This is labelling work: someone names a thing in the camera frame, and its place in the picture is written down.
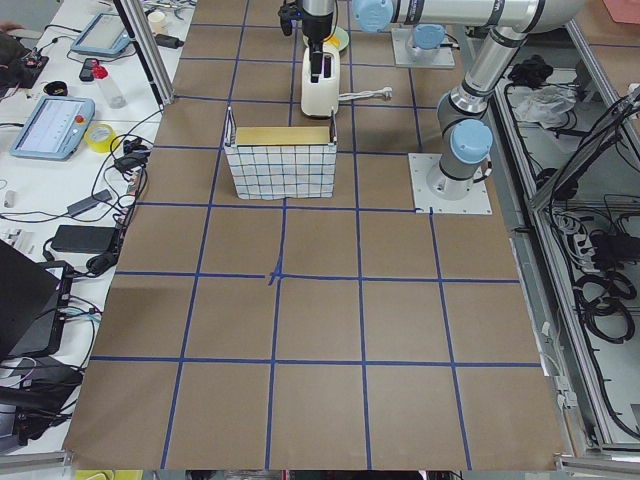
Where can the black laptop computer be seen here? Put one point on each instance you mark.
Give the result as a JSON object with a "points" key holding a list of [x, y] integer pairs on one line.
{"points": [[33, 297]]}

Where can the clear plastic bottle red cap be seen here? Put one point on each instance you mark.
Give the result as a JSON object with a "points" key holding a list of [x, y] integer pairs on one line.
{"points": [[110, 90]]}

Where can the checkered fabric storage box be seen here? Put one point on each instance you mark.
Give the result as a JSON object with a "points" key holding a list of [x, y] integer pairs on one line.
{"points": [[273, 163]]}

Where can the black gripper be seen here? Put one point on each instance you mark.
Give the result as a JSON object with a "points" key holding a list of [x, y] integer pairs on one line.
{"points": [[317, 33]]}

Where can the blue teach pendant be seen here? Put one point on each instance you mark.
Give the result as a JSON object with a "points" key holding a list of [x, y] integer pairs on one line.
{"points": [[54, 129], [104, 36]]}

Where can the blue teach pendant near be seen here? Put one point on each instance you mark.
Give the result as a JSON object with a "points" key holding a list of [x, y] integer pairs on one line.
{"points": [[54, 129]]}

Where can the white paper cup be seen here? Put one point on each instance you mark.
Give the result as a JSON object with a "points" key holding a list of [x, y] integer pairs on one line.
{"points": [[158, 22]]}

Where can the black laptop power brick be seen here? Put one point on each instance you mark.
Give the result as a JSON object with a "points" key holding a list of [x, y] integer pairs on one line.
{"points": [[83, 239]]}

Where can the green plate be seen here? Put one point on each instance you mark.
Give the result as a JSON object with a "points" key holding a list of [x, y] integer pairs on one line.
{"points": [[338, 39]]}

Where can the yellow tape roll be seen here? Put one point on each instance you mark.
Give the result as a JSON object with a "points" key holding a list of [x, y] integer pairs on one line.
{"points": [[99, 137]]}

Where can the white toaster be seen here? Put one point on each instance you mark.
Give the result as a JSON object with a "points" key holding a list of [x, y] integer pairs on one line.
{"points": [[321, 99]]}

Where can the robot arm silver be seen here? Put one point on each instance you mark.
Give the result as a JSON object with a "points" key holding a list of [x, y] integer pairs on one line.
{"points": [[426, 20], [466, 138]]}

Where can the crumpled white cloth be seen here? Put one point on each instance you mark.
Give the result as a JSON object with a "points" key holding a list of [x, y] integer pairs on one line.
{"points": [[548, 106]]}

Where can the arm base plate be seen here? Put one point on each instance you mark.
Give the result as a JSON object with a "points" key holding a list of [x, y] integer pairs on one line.
{"points": [[435, 193], [422, 46]]}

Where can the aluminium frame post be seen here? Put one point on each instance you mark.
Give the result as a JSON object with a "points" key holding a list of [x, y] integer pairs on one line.
{"points": [[137, 27]]}

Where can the small black bowl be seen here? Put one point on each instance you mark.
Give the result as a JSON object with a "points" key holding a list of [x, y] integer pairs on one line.
{"points": [[56, 88]]}

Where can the blue teach pendant far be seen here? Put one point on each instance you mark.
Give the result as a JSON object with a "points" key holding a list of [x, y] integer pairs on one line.
{"points": [[104, 36]]}

